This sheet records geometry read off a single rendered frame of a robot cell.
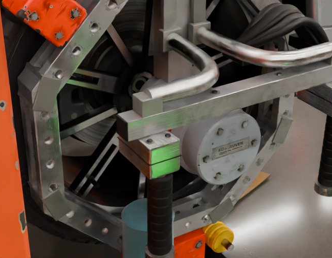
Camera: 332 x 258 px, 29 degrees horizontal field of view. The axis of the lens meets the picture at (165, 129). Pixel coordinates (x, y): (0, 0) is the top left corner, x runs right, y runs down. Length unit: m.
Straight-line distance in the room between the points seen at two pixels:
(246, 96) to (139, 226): 0.28
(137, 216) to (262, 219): 1.30
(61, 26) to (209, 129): 0.27
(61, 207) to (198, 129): 0.27
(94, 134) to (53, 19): 0.41
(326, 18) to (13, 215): 1.02
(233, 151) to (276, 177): 1.53
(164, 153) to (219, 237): 0.54
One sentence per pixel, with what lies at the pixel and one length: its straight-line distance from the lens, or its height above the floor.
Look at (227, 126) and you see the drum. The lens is 1.01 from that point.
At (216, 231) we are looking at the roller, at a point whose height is 0.53.
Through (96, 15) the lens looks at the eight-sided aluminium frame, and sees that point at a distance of 0.98.
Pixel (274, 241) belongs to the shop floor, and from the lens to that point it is 2.24.
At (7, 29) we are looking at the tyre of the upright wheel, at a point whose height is 1.03.
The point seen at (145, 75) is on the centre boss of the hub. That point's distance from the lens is 1.24.
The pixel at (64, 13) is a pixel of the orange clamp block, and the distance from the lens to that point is 0.96.
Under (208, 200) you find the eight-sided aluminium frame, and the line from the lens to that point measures 1.32.
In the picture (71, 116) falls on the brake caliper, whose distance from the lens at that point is 1.23.
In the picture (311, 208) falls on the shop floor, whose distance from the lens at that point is 2.42.
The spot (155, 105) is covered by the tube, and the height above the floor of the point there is 0.99.
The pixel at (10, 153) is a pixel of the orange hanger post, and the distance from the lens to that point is 0.50.
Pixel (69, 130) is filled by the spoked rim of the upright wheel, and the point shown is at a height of 0.82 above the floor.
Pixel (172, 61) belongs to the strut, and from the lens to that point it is 1.09.
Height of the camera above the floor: 1.37
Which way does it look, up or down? 29 degrees down
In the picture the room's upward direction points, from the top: straight up
